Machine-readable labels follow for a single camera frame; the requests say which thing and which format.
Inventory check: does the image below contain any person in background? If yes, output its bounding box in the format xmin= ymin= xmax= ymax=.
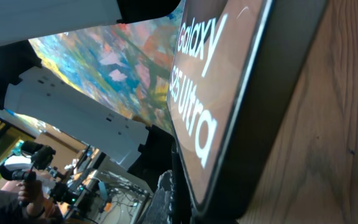
xmin=0 ymin=180 xmax=64 ymax=224

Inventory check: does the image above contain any colourful wall painting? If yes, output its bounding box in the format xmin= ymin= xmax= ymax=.
xmin=30 ymin=1 xmax=184 ymax=133

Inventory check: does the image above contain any background camera rig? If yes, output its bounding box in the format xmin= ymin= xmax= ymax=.
xmin=0 ymin=139 xmax=83 ymax=206

